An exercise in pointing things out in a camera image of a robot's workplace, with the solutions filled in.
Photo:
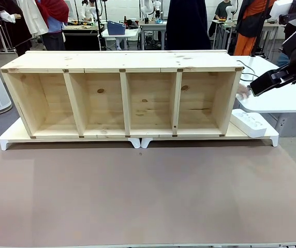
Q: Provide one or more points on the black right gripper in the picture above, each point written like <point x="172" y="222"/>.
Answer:
<point x="263" y="84"/>

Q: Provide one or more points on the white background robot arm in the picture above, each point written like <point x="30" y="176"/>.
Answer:
<point x="150" y="7"/>

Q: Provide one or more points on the person left hand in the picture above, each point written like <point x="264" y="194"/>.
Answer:
<point x="243" y="91"/>

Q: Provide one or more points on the white side table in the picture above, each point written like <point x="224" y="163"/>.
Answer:
<point x="280" y="102"/>

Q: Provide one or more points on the white multi-socket power strip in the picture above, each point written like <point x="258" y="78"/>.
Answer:
<point x="251" y="124"/>

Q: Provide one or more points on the white riser with wooden top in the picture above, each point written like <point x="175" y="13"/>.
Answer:
<point x="16" y="131"/>

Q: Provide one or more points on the person in orange black jacket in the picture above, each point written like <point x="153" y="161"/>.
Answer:
<point x="252" y="20"/>

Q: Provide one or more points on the figure in black robe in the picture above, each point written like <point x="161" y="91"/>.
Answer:
<point x="16" y="23"/>

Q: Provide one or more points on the person in green shirt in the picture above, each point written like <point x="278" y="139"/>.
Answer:
<point x="224" y="10"/>

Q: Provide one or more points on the hanging white coat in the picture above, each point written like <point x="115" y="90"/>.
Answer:
<point x="35" y="18"/>

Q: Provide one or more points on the figure in red shawl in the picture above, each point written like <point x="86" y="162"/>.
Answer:
<point x="55" y="20"/>

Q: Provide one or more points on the person in navy sweater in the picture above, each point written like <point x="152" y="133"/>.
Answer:
<point x="186" y="23"/>

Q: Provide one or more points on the cluttered black background workbench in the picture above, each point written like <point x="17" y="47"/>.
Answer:
<point x="80" y="34"/>

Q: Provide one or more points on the light wooden four-compartment shelf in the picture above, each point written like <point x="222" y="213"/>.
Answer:
<point x="148" y="60"/>

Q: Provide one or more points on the grey background table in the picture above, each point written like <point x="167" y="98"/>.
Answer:
<point x="151" y="25"/>

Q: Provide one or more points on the black tripod stand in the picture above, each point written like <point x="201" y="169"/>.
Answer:
<point x="98" y="23"/>

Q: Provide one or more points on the blue plastic bin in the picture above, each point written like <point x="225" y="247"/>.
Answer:
<point x="116" y="28"/>

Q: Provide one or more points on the white background table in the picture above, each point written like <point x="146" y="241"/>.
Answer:
<point x="120" y="36"/>

